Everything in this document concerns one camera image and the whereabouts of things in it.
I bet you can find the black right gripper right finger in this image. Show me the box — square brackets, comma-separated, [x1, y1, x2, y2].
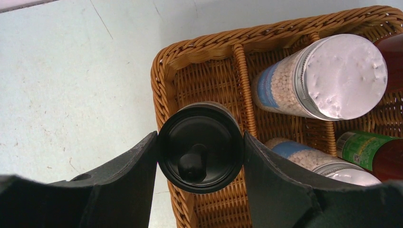
[244, 132, 403, 228]

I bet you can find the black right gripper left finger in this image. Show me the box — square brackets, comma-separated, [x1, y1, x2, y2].
[0, 132, 157, 228]

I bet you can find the blue-label silver-lid jar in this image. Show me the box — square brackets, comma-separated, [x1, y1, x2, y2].
[251, 34, 388, 121]
[265, 138, 381, 186]

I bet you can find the large black-lid jar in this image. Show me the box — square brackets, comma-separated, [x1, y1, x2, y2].
[157, 101, 245, 194]

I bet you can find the yellow-cap sauce bottle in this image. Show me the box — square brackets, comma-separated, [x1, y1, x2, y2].
[374, 33, 403, 93]
[336, 131, 403, 182]

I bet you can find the wicker divided basket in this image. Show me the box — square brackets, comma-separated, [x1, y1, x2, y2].
[151, 6, 403, 228]

